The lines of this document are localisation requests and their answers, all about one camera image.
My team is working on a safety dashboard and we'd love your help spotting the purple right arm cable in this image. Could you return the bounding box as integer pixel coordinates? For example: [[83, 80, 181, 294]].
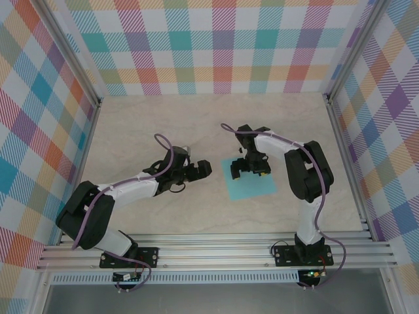
[[221, 122, 348, 292]]

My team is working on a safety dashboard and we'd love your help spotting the small black circuit board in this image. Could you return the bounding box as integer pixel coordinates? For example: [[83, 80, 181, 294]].
[[112, 271, 141, 283]]

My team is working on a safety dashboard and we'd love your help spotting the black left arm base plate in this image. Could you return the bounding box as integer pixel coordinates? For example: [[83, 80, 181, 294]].
[[99, 247, 160, 270]]

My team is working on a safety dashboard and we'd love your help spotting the thin black base wire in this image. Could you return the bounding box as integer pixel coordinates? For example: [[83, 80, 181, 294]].
[[270, 240, 296, 260]]

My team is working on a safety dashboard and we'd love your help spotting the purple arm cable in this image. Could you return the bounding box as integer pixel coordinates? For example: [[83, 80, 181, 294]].
[[221, 122, 348, 292], [71, 133, 188, 292]]

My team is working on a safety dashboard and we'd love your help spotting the aluminium mounting rail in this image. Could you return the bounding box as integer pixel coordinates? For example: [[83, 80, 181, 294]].
[[35, 232, 399, 271]]

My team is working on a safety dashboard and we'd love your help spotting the aluminium side rail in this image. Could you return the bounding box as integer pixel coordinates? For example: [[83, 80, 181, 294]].
[[325, 94, 376, 243], [57, 97, 103, 246]]

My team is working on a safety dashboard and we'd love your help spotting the light blue cloth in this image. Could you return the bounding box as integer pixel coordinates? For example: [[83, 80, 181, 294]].
[[219, 156, 277, 201]]

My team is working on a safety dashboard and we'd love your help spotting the grey metal panel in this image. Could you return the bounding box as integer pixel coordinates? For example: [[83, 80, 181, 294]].
[[42, 283, 393, 314]]

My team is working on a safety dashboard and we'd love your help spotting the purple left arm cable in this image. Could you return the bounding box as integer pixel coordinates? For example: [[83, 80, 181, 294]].
[[71, 133, 188, 292]]

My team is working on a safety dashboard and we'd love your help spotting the slotted grey cable duct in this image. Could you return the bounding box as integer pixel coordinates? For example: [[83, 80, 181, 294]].
[[50, 270, 301, 285]]

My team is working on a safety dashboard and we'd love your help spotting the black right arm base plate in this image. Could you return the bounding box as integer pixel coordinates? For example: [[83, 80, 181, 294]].
[[274, 245, 334, 268]]

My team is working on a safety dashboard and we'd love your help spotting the aluminium corner post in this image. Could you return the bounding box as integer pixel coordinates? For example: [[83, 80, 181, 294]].
[[38, 0, 103, 109], [322, 0, 393, 105]]

